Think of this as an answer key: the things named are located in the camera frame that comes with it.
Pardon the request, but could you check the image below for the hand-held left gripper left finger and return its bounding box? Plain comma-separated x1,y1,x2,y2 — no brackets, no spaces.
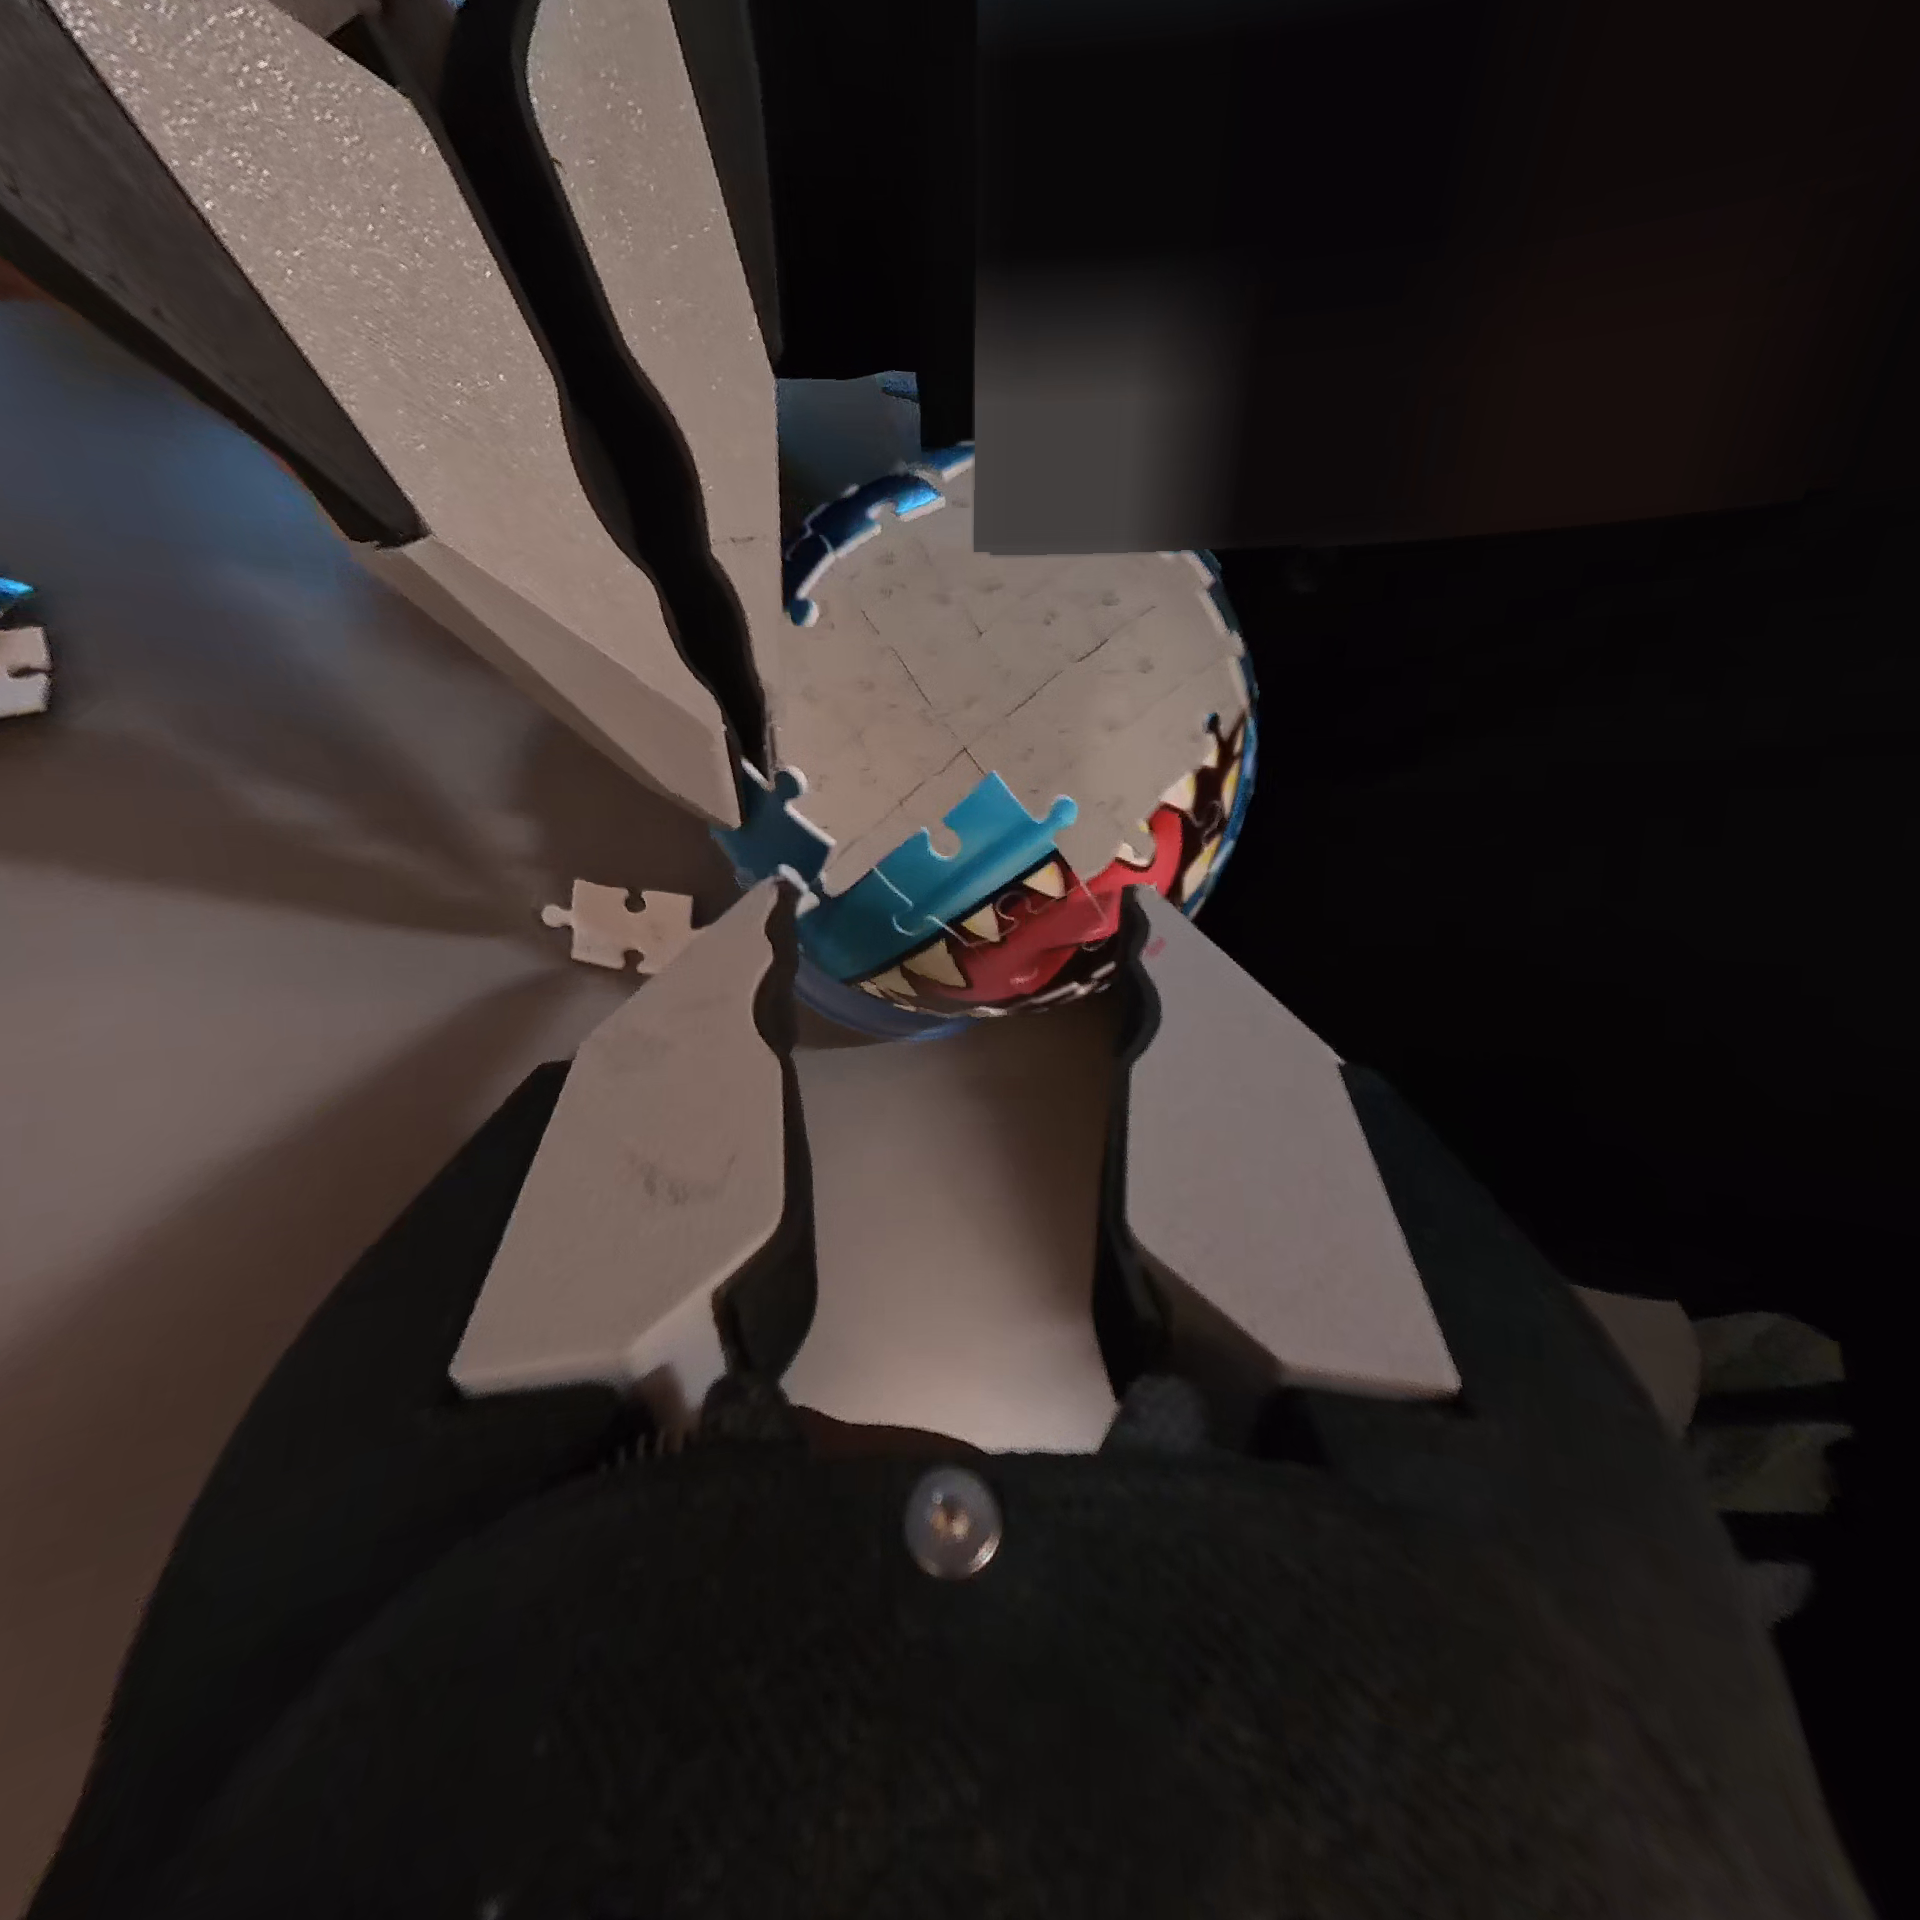
448,883,824,1400

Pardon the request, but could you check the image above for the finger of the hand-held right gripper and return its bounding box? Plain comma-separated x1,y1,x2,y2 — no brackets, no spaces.
508,0,783,761
46,0,768,828

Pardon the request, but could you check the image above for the blue puzzle ball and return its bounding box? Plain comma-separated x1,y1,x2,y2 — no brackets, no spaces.
773,445,1263,1044

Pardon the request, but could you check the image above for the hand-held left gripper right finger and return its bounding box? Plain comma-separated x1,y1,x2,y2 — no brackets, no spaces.
1100,891,1466,1404

